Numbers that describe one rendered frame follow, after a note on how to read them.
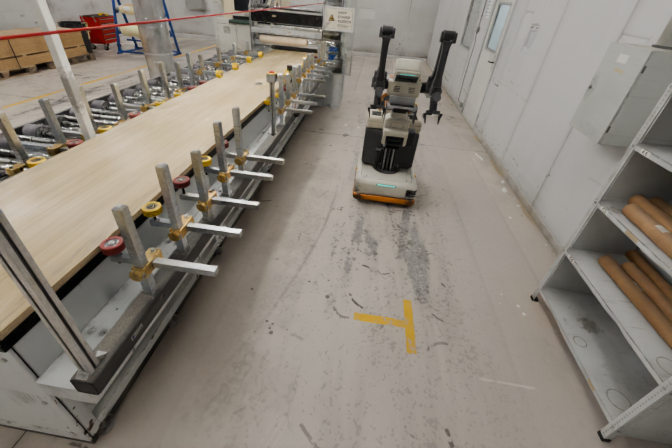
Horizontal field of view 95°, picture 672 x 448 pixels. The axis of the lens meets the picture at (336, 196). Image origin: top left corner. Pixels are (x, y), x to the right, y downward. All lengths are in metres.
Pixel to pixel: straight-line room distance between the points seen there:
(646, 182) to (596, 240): 0.44
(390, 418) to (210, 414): 0.90
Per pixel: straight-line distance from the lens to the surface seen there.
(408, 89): 2.79
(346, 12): 5.55
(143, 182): 1.86
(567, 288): 2.84
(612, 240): 2.63
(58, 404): 1.72
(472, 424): 2.09
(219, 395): 2.00
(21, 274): 1.07
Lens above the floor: 1.79
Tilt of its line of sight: 33 degrees down
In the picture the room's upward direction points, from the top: 5 degrees clockwise
